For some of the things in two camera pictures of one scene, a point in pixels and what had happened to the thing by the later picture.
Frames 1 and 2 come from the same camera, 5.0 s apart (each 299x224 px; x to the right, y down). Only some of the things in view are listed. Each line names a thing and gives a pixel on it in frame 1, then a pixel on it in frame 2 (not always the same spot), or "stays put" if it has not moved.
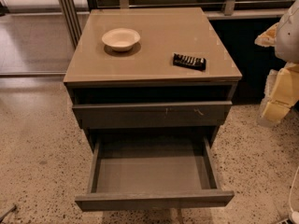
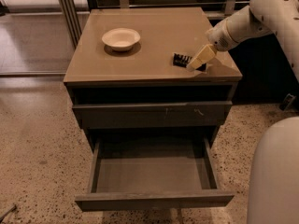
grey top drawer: (119, 115) stays put
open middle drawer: (138, 172) stays put
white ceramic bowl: (121, 39) stays put
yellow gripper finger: (281, 92) to (220, 40)
